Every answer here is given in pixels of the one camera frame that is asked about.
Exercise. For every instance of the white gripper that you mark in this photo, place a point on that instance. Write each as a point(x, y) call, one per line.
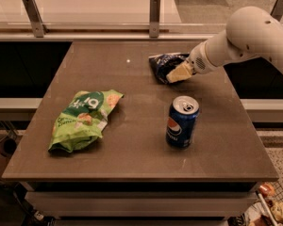
point(198, 59)

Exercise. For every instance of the glass railing panel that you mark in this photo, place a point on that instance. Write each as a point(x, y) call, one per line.
point(182, 16)

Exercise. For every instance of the left metal railing bracket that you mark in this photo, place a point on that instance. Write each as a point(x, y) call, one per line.
point(32, 11)

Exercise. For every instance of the blue chip bag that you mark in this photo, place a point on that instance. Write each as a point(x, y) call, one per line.
point(162, 64)

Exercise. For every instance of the green chip bag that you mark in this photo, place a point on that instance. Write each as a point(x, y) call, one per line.
point(83, 120)

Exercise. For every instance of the metal railing bracket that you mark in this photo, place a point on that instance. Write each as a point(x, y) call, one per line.
point(154, 16)
point(277, 10)
point(32, 11)

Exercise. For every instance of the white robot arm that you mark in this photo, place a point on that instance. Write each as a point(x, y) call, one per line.
point(250, 32)

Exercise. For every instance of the blue Pepsi can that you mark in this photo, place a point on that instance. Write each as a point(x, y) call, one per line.
point(183, 114)

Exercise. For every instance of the middle metal railing bracket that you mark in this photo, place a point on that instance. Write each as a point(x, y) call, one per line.
point(154, 16)

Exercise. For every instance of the wire basket with snacks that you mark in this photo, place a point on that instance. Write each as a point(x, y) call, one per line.
point(267, 210)

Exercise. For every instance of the right metal railing bracket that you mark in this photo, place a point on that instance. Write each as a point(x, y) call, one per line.
point(277, 10)

